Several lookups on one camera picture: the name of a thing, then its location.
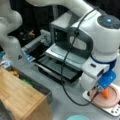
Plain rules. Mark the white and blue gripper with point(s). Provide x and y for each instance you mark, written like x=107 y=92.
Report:
x=96 y=75

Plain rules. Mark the orange carrot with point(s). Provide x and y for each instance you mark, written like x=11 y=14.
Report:
x=106 y=93

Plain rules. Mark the pink round plate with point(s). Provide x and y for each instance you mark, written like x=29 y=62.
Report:
x=100 y=101

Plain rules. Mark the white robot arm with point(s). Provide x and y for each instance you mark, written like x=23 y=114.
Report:
x=102 y=29

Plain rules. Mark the open oven glass door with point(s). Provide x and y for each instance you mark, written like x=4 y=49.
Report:
x=65 y=70

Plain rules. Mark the silver toaster oven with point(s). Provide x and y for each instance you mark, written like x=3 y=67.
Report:
x=73 y=45

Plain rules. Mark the black tray bin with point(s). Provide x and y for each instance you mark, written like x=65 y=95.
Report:
x=44 y=90

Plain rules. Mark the wooden box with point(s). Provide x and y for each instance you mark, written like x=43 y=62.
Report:
x=23 y=101

